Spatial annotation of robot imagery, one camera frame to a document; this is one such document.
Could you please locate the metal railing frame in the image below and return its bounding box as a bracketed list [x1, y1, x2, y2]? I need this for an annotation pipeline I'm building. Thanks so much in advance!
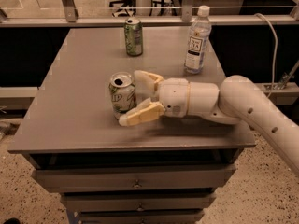
[0, 0, 299, 27]

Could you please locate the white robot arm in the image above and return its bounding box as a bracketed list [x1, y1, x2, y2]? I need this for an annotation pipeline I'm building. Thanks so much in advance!
[119, 70, 299, 175]

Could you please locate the clear plastic water bottle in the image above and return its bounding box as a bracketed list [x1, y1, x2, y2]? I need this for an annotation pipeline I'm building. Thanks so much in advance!
[184, 6, 212, 74]

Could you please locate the white cable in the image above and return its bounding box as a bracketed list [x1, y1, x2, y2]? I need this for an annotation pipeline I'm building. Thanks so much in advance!
[253, 12, 278, 99]

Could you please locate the black office chair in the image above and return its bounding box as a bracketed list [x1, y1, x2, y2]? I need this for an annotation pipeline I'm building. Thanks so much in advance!
[108, 0, 175, 17]

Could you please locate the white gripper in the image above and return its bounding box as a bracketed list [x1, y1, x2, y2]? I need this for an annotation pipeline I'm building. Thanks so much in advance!
[119, 70, 190, 127]

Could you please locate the grey drawer cabinet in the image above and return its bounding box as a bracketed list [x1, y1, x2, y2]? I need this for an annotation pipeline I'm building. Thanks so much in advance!
[7, 26, 257, 224]

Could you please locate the green soda can upright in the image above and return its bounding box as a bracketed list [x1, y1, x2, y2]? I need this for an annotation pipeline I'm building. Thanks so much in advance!
[124, 17, 143, 56]

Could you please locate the white green 7up can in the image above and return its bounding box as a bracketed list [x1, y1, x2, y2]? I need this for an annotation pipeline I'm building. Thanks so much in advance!
[109, 72, 136, 114]

